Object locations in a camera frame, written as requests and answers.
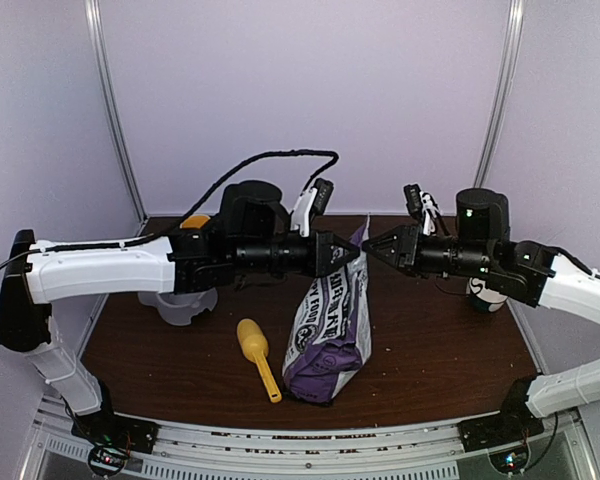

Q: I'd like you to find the grey double pet feeder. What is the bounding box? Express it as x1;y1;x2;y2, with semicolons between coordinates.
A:
137;289;218;327

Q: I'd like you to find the front aluminium rail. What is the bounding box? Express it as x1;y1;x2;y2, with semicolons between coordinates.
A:
32;394;589;480

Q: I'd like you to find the aluminium frame post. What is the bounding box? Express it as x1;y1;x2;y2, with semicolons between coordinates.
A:
84;0;148;223
473;0;526;188

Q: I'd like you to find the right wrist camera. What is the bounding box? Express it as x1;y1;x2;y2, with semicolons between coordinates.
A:
403;184;442;235

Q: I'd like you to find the patterned mug yellow inside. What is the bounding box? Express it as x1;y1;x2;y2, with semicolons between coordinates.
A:
179;214;211;229

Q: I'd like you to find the left aluminium frame post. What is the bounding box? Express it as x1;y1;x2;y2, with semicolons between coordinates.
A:
84;0;148;223

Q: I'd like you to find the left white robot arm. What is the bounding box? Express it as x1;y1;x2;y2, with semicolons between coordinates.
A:
0;179;360;444

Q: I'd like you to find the right aluminium frame post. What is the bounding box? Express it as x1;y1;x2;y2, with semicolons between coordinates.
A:
473;0;526;188

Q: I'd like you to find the yellow plastic scoop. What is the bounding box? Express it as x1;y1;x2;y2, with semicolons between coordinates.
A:
236;318;282;403

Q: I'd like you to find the white and blue bowl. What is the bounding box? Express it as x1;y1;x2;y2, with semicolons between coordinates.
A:
466;278;508;313

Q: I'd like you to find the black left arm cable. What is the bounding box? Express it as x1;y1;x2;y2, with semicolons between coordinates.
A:
0;148;341;344

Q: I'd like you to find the purple pet food bag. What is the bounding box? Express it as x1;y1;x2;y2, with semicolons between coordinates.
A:
281;213;374;407

